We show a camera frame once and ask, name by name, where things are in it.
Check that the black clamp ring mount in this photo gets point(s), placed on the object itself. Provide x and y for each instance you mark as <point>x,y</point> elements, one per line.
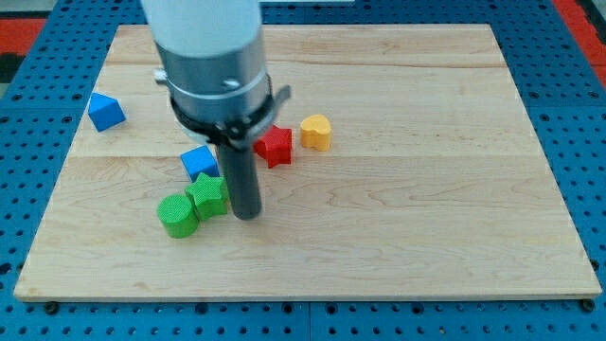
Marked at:
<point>221,121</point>

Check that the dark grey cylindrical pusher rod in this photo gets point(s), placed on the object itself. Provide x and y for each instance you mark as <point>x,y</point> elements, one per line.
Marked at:
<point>240,173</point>

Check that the green star block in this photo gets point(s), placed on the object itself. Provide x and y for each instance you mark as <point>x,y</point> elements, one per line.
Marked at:
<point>208,195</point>

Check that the green cylinder block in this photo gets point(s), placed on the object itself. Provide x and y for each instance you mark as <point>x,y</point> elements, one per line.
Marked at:
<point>177,215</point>

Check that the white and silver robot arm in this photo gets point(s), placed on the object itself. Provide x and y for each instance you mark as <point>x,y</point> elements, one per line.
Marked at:
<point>214,66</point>

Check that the red star block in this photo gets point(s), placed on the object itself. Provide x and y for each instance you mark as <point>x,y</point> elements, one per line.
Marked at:
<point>275,146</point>

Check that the blue cube block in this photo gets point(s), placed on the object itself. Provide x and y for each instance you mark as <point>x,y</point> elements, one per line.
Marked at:
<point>200,160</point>

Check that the yellow heart block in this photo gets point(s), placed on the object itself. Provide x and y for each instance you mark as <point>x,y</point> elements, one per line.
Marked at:
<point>315,133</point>

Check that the blue triangular prism block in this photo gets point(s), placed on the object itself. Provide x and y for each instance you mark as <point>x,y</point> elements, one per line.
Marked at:
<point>104,112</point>

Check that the light wooden board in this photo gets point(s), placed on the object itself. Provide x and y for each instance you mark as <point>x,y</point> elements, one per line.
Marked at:
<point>435,186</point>

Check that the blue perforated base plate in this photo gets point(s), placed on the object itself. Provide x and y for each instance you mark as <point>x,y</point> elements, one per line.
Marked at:
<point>47,98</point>

